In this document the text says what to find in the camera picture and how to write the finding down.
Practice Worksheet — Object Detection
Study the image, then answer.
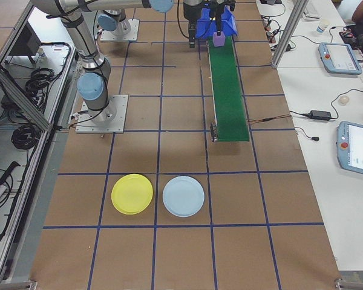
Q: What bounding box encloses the V-shaped metal bar frame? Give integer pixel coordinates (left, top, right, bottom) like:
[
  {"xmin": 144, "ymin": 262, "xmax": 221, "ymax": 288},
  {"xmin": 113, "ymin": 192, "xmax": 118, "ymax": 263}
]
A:
[{"xmin": 0, "ymin": 0, "xmax": 79, "ymax": 283}]

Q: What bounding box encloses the blue plastic storage bin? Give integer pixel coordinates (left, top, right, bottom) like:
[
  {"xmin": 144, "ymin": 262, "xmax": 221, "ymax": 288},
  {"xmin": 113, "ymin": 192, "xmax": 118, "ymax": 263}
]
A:
[{"xmin": 195, "ymin": 6, "xmax": 239, "ymax": 39}]

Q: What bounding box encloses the purple foam block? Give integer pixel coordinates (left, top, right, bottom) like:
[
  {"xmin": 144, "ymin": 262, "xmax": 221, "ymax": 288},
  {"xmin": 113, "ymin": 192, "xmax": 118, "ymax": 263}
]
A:
[{"xmin": 212, "ymin": 32, "xmax": 227, "ymax": 48}]

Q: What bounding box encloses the aluminium extrusion post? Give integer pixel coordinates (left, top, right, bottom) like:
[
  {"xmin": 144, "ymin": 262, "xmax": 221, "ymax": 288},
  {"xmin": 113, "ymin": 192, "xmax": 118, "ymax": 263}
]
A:
[{"xmin": 271, "ymin": 0, "xmax": 310, "ymax": 69}]

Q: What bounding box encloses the red circuit board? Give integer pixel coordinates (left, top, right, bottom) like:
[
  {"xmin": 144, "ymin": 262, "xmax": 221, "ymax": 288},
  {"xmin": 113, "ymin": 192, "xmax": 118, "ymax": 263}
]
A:
[{"xmin": 338, "ymin": 27, "xmax": 359, "ymax": 42}]

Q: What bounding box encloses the white side table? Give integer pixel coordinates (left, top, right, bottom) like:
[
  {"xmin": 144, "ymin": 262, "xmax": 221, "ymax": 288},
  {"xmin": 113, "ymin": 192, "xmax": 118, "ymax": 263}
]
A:
[{"xmin": 255, "ymin": 0, "xmax": 363, "ymax": 272}]

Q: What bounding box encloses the black barrel plug cable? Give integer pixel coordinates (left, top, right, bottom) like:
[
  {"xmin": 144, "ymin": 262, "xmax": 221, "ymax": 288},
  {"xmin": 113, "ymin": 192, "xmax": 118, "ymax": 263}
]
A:
[{"xmin": 295, "ymin": 126, "xmax": 320, "ymax": 143}]

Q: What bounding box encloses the green belt conveyor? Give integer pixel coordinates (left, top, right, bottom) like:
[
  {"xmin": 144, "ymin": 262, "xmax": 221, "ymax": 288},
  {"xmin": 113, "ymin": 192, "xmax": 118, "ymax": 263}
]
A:
[{"xmin": 206, "ymin": 33, "xmax": 251, "ymax": 143}]

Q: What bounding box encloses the black control box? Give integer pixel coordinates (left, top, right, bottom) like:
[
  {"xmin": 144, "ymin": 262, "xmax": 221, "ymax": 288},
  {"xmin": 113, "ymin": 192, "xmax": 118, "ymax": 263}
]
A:
[{"xmin": 6, "ymin": 21, "xmax": 44, "ymax": 65}]

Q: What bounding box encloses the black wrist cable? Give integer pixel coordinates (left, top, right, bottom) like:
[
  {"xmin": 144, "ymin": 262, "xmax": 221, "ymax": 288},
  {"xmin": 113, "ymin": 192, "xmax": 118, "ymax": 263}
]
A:
[{"xmin": 176, "ymin": 0, "xmax": 191, "ymax": 39}]

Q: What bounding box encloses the white paper cup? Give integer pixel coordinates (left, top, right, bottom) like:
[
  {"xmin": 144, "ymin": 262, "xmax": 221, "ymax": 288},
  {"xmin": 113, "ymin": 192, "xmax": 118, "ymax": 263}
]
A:
[{"xmin": 316, "ymin": 19, "xmax": 331, "ymax": 34}]

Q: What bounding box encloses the red black conveyor wire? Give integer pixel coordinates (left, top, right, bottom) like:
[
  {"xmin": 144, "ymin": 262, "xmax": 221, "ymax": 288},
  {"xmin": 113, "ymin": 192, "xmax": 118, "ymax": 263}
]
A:
[{"xmin": 247, "ymin": 114, "xmax": 292, "ymax": 124}]

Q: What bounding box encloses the black handle tool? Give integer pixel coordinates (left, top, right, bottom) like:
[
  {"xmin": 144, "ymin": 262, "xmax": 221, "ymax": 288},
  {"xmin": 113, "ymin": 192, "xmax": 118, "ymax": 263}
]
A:
[{"xmin": 0, "ymin": 161, "xmax": 21, "ymax": 187}]

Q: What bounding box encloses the light blue teach pendant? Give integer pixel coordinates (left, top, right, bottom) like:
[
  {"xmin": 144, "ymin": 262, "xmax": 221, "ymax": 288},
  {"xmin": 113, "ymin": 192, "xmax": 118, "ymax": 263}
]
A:
[
  {"xmin": 335, "ymin": 120, "xmax": 363, "ymax": 178},
  {"xmin": 318, "ymin": 42, "xmax": 363, "ymax": 76}
]

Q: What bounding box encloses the yellow plastic plate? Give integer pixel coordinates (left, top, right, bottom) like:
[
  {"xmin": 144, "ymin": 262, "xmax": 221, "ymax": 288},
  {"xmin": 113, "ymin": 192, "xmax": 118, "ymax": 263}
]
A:
[{"xmin": 111, "ymin": 173, "xmax": 155, "ymax": 216}]

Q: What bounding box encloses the black power adapter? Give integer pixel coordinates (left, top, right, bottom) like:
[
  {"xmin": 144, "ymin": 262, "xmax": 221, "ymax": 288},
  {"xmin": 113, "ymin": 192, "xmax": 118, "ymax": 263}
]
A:
[{"xmin": 308, "ymin": 109, "xmax": 333, "ymax": 121}]

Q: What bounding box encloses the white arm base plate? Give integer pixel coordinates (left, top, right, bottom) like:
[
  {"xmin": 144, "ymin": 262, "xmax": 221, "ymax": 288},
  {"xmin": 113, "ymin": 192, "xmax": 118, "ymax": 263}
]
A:
[
  {"xmin": 100, "ymin": 18, "xmax": 140, "ymax": 42},
  {"xmin": 74, "ymin": 94, "xmax": 129, "ymax": 134}
]

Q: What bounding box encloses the black cable coil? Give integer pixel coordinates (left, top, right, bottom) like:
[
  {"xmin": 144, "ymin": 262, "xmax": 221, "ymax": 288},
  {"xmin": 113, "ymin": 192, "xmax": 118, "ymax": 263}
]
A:
[
  {"xmin": 11, "ymin": 124, "xmax": 39, "ymax": 151},
  {"xmin": 24, "ymin": 68, "xmax": 56, "ymax": 93}
]

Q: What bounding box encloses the light blue plastic plate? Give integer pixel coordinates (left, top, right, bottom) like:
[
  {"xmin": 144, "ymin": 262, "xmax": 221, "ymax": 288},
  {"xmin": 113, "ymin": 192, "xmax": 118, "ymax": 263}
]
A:
[{"xmin": 162, "ymin": 176, "xmax": 206, "ymax": 218}]

